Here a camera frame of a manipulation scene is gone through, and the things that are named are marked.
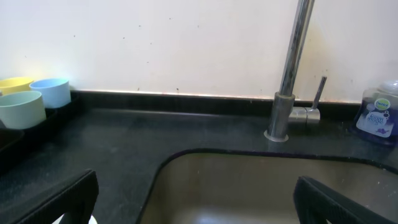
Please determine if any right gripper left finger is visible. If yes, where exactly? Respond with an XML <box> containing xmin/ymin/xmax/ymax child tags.
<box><xmin>12</xmin><ymin>169</ymin><xmax>100</xmax><ymax>224</ymax></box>

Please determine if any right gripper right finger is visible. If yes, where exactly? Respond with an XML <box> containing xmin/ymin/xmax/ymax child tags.
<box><xmin>293</xmin><ymin>175</ymin><xmax>396</xmax><ymax>224</ymax></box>

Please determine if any yellow cup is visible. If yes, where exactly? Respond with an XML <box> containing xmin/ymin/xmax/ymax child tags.
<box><xmin>0</xmin><ymin>77</ymin><xmax>35</xmax><ymax>96</ymax></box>

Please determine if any black tray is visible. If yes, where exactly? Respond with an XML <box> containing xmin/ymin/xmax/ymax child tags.
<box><xmin>0</xmin><ymin>90</ymin><xmax>81</xmax><ymax>175</ymax></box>

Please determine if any steel sink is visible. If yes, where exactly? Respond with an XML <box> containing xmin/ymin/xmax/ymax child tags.
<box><xmin>136</xmin><ymin>149</ymin><xmax>398</xmax><ymax>224</ymax></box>

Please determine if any steel tap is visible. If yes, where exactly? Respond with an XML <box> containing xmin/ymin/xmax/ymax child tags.
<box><xmin>263</xmin><ymin>0</ymin><xmax>328</xmax><ymax>143</ymax></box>

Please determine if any pale green cup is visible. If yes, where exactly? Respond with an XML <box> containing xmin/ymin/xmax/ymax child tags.
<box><xmin>0</xmin><ymin>90</ymin><xmax>47</xmax><ymax>130</ymax></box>

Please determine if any blue soap bottle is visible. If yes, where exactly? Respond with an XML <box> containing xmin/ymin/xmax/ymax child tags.
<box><xmin>353</xmin><ymin>79</ymin><xmax>398</xmax><ymax>147</ymax></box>

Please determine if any blue cup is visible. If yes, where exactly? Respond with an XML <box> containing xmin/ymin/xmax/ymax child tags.
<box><xmin>29</xmin><ymin>78</ymin><xmax>72</xmax><ymax>109</ymax></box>

